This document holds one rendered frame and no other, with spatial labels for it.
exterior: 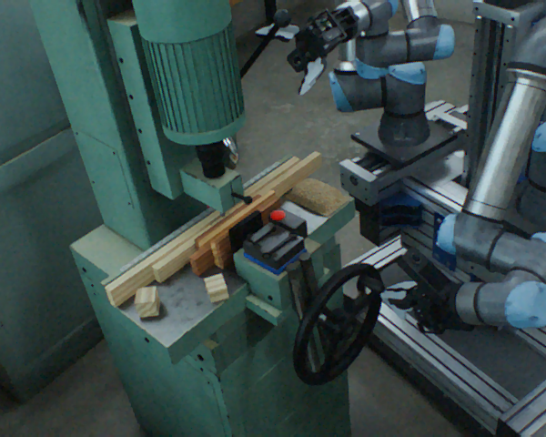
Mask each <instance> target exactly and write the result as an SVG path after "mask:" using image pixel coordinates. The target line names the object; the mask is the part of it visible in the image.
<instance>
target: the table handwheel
mask: <svg viewBox="0 0 546 437"><path fill-rule="evenodd" d="M360 275H364V276H367V277H370V278H373V279H376V280H378V281H380V282H382V279H381V276H380V274H379V271H378V270H377V269H376V267H374V266H373V265H371V264H368V263H366V262H357V263H352V264H349V265H348V266H346V267H344V268H342V269H339V270H338V271H337V272H335V274H334V275H333V276H332V277H331V278H330V279H329V280H328V281H327V282H326V283H325V284H323V285H322V286H321V287H320V289H319V291H318V292H317V294H316V295H315V297H314V298H313V300H312V301H311V302H310V299H309V300H307V301H306V304H307V309H306V311H305V313H304V315H303V317H302V319H301V322H300V324H299V326H298V331H297V335H296V339H295V343H294V350H293V362H294V368H295V372H296V374H297V375H298V377H299V378H300V379H301V380H302V381H303V383H305V384H307V385H310V386H319V385H324V384H327V383H329V382H330V381H332V380H334V379H335V378H336V377H338V376H339V375H340V374H342V373H343V372H344V371H345V370H346V369H347V368H348V367H349V365H350V364H351V363H352V362H354V360H355V359H357V358H358V356H359V355H360V353H361V352H362V349H363V348H364V346H365V344H366V343H367V341H368V339H369V338H370V337H371V334H372V332H373V330H374V328H375V326H376V323H377V321H378V317H379V313H380V309H381V303H382V298H381V296H380V294H381V293H380V294H378V293H376V292H374V291H371V293H369V294H368V295H367V296H366V297H365V298H364V299H363V300H361V301H360V302H359V303H358V305H357V306H356V307H353V308H352V309H351V310H350V311H349V312H346V311H344V310H342V309H340V308H337V309H334V310H331V309H329V308H328V307H327V306H326V304H327V303H328V301H329V300H330V298H331V297H332V296H333V295H334V293H335V292H336V291H337V290H338V289H339V288H340V287H341V286H342V285H343V284H345V283H346V282H347V281H348V280H350V279H352V278H356V277H357V276H360ZM368 304H369V306H368V310H367V313H366V316H365V319H364V321H363V323H362V326H361V328H360V330H359V333H358V334H357V337H356V339H355V340H353V342H351V344H350V345H349V347H348V348H347V350H346V352H345V353H344V354H343V355H342V356H341V357H340V359H339V360H337V361H335V362H334V363H333V364H332V365H331V363H332V360H333V356H334V354H335V350H336V348H337V345H338V343H339V341H344V340H348V339H349V338H350V337H351V335H352V333H353V332H355V330H356V328H357V319H356V316H357V315H358V314H359V313H360V312H361V311H362V310H363V309H364V308H365V307H366V306H367V305H368ZM317 320H318V322H320V323H322V324H324V325H325V331H326V332H327V333H329V334H330V335H332V338H331V341H330V344H329V349H328V354H327V357H326V359H325V361H324V364H322V368H321V371H320V372H312V371H310V370H309V368H308V366H307V361H306V354H307V347H308V343H309V340H310V335H311V333H312V331H313V328H314V326H315V324H316V322H317Z"/></svg>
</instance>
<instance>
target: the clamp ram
mask: <svg viewBox="0 0 546 437"><path fill-rule="evenodd" d="M263 228H264V225H263V218H262V212H260V211H258V210H255V211H254V212H253V213H251V214H250V215H248V216H247V217H246V218H243V219H242V220H240V221H239V222H238V223H237V224H236V225H234V227H233V228H231V229H229V230H228V231H227V232H228V236H229V237H230V242H231V247H232V252H233V257H234V254H235V253H236V252H237V251H239V250H240V249H242V248H243V242H244V240H245V239H248V238H249V237H251V236H252V235H253V234H255V233H256V232H257V231H259V230H260V229H263Z"/></svg>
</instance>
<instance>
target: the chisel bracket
mask: <svg viewBox="0 0 546 437"><path fill-rule="evenodd" d="M225 168H226V167H225ZM178 171H179V175H180V179H181V183H182V188H184V191H185V192H186V193H187V195H189V196H190V197H192V198H195V199H197V200H200V201H201V202H203V203H205V204H207V205H209V206H210V207H212V208H215V209H216V210H217V211H219V212H221V213H225V212H227V211H228V210H230V209H231V208H232V207H234V206H235V205H237V203H239V202H240V201H241V199H238V198H234V197H232V196H231V193H232V192H233V191H234V192H237V193H238V194H239V195H241V196H244V190H243V185H242V179H241V174H240V173H238V172H237V171H235V170H232V169H230V168H226V172H225V173H224V174H223V175H222V176H220V177H218V178H207V177H205V176H204V174H203V169H202V165H201V161H200V160H199V158H197V157H196V158H194V159H192V160H191V161H189V163H187V164H186V165H185V166H183V167H181V168H179V170H178Z"/></svg>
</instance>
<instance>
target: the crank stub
mask: <svg viewBox="0 0 546 437"><path fill-rule="evenodd" d="M359 282H361V283H362V284H363V285H364V286H366V287H367V288H369V290H372V291H374V292H376V293H378V294H380V293H383V291H384V290H385V289H386V286H384V284H383V283H382V282H380V281H378V280H376V279H373V278H370V277H367V276H364V275H360V276H359Z"/></svg>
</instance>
